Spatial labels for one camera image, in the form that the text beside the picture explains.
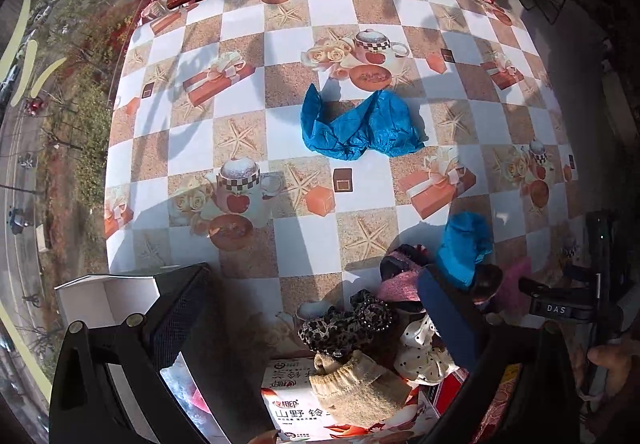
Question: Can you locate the red tissue packet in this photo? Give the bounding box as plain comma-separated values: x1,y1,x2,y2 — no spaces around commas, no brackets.
431,364,523,444

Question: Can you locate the white orange tissue packet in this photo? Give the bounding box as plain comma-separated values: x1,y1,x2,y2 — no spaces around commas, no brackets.
260,358,436,444

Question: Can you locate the leopard print scrunchie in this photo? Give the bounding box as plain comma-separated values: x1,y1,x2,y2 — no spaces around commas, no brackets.
298,304,362,357

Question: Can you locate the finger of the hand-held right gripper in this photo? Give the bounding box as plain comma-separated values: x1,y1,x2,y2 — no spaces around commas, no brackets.
519,276,598,321

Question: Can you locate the black beaded scrunchie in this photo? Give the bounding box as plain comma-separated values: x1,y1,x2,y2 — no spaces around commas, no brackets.
349,289,397,331

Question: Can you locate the pink knitted cloth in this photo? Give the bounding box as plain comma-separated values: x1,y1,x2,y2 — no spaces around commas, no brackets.
377,244,437,304

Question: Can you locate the person's right hand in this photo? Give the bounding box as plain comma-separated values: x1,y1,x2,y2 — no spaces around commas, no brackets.
587,334,640,387

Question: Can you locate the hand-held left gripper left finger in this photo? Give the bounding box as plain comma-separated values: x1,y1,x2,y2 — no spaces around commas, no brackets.
49,264,216,444

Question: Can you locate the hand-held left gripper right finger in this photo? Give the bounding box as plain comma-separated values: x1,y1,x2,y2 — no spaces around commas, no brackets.
417,265,582,444

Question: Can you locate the beige knitted sock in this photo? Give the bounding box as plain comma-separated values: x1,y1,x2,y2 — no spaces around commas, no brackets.
310,350,414,429

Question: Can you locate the checkered printed tablecloth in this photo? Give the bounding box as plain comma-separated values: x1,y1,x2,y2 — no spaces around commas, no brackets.
102,0,586,365

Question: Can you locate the white polka dot scrunchie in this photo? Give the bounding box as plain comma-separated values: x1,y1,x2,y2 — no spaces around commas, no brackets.
394,314,462,386

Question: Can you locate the blue plastic shoe cover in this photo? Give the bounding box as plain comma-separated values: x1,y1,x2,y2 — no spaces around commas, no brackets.
300,84,427,161
435,211,494,289

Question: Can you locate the white cardboard box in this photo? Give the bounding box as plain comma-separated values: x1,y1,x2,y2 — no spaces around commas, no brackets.
54,264,236,444

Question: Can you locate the pink soft cloth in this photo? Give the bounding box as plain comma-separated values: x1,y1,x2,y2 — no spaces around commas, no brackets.
172,369,213,425

